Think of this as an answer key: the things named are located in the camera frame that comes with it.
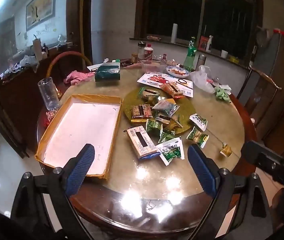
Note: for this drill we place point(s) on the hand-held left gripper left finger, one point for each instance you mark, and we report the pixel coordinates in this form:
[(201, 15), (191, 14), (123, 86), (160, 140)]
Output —
[(80, 170)]

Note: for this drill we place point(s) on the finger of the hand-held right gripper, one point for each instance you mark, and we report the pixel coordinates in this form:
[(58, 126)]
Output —
[(264, 156)]

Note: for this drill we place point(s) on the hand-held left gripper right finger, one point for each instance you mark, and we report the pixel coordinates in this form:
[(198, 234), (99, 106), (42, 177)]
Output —
[(202, 167)]

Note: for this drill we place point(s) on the white green sachet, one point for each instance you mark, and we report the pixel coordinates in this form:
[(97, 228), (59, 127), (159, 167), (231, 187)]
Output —
[(172, 151), (199, 122)]

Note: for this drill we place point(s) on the gold-edged cardboard box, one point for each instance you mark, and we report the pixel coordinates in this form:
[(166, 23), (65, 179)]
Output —
[(82, 135)]

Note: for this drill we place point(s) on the gold snack packet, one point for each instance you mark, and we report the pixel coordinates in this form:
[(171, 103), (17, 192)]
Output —
[(174, 123)]

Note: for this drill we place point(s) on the round cracker packet black label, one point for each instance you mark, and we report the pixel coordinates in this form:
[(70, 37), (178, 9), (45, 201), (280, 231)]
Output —
[(142, 142)]

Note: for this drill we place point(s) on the white printed snack packet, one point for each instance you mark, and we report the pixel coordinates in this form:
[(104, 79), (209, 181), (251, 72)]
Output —
[(165, 107)]

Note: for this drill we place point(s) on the brown cracker packet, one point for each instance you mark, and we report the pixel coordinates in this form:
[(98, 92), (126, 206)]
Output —
[(142, 112)]

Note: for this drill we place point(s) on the orange snack packet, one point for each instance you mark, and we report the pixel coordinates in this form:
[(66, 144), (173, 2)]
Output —
[(173, 89)]

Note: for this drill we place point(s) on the green beige snack packet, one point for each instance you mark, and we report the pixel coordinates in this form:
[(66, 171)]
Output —
[(148, 94)]

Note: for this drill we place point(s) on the small gold wrapper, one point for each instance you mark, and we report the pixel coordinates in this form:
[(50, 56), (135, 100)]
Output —
[(225, 150)]

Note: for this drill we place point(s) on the red snack box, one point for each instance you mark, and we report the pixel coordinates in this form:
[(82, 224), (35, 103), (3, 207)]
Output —
[(50, 116)]

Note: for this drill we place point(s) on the gold round turntable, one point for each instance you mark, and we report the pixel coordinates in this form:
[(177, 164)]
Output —
[(185, 105)]

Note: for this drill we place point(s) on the green cloth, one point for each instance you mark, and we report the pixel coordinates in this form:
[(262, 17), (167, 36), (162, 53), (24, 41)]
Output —
[(222, 93)]

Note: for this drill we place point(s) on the wooden chair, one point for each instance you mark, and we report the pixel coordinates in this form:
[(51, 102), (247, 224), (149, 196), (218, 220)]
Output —
[(264, 76)]

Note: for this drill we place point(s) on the glass mug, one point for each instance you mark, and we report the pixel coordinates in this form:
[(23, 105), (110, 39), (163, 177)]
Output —
[(48, 95)]

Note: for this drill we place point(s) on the white plastic bag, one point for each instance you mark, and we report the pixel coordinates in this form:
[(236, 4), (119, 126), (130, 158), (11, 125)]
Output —
[(202, 78)]

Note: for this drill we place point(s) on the pink cloth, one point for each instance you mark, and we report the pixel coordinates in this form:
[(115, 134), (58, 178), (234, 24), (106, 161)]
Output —
[(78, 77)]

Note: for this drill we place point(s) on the dark wooden sideboard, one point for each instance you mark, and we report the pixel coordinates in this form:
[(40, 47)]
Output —
[(19, 97)]

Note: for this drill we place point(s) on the blue white bowl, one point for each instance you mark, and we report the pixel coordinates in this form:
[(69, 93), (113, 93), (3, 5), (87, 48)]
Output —
[(177, 72)]

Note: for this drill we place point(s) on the green tissue box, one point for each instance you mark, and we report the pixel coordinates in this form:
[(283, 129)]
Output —
[(107, 73)]

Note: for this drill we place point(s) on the printed leaflet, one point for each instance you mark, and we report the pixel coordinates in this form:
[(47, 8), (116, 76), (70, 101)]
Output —
[(154, 78)]

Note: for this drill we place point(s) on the yellow box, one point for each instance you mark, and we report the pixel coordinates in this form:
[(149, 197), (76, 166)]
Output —
[(234, 60)]

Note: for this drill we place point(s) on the white paper sheet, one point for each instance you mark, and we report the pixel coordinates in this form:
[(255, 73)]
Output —
[(93, 67)]

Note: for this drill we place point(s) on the steel thermos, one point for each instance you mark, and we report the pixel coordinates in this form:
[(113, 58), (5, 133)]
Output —
[(200, 62)]

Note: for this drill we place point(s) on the white cup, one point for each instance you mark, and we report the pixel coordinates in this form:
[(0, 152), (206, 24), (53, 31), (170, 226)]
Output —
[(224, 54)]

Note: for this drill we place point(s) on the green plastic bottle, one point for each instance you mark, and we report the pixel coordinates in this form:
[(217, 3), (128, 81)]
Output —
[(189, 57)]

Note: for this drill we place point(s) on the clear plastic container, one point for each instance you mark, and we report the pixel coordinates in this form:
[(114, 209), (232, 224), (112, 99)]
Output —
[(150, 67)]

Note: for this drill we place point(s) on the red yellow hoop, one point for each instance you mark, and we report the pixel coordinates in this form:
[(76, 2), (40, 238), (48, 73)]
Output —
[(67, 53)]

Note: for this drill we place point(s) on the white spray bottle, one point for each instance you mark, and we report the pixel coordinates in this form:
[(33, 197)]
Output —
[(209, 45)]

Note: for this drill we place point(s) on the white liquor bottle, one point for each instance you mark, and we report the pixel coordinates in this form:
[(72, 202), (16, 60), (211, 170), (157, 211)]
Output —
[(148, 53)]

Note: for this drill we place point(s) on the white jug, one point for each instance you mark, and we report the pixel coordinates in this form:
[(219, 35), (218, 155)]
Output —
[(37, 50)]

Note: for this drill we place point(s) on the glass jar black lid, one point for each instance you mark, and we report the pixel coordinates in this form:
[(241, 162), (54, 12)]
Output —
[(141, 52)]

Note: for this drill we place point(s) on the white paper roll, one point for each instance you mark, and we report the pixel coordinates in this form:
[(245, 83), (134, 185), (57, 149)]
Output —
[(174, 33)]

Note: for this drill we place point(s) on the dark window wooden frame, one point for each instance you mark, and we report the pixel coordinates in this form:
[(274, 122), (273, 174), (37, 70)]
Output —
[(199, 10)]

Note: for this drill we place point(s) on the framed wall painting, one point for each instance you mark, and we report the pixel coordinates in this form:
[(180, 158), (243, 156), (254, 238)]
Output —
[(40, 7)]

